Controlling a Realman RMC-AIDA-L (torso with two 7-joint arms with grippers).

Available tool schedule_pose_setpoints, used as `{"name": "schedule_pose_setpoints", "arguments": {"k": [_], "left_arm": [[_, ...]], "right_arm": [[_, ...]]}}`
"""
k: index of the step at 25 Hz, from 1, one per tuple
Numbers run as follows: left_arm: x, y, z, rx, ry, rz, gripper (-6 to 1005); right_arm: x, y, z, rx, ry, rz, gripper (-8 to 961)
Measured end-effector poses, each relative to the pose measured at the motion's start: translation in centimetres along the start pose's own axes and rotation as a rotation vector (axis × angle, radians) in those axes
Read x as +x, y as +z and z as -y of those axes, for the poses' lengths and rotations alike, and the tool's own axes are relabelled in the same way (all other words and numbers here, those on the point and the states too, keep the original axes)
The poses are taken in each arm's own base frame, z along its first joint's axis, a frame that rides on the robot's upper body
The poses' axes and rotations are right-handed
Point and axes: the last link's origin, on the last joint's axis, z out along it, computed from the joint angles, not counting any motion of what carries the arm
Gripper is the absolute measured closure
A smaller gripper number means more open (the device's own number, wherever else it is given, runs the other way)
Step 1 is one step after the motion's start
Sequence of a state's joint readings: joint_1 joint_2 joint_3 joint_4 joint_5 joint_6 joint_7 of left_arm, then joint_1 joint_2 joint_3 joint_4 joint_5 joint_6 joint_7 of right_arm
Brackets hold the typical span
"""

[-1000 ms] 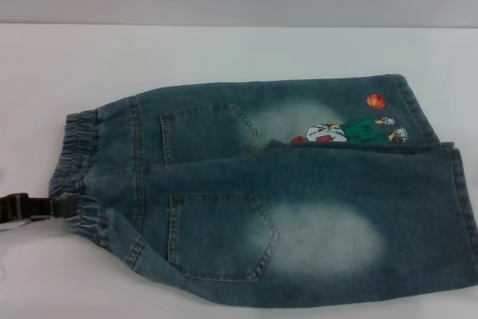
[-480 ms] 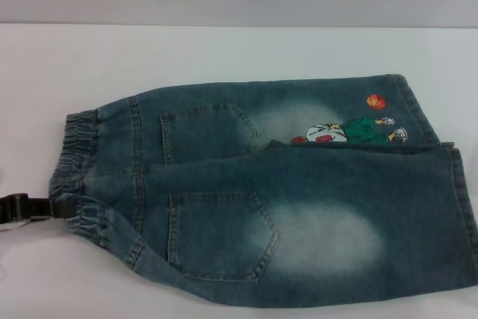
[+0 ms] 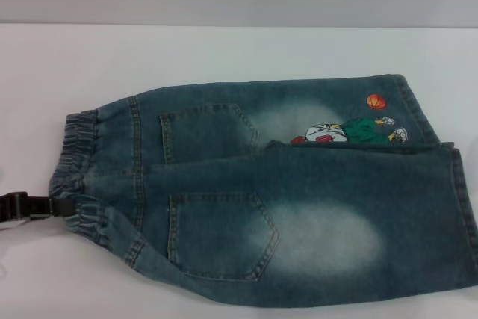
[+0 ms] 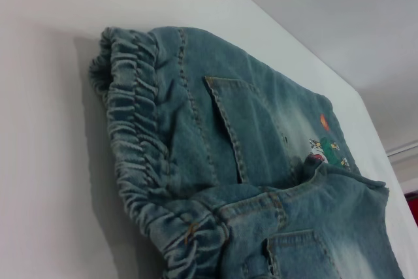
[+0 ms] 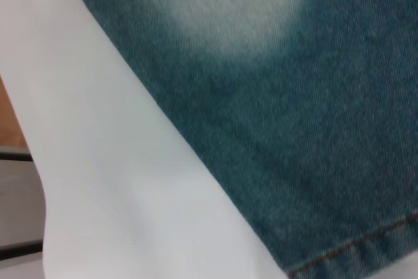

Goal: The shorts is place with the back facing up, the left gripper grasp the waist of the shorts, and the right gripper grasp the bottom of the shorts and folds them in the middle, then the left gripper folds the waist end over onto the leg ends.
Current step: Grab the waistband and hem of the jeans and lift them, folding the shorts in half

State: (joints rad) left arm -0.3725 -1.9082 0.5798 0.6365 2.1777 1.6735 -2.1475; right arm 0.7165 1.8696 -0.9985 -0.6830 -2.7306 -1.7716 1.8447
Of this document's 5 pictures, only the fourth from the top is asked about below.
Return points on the red background object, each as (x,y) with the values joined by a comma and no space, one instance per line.
(412,208)

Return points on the blue denim shorts with print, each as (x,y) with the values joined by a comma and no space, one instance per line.
(228,148)

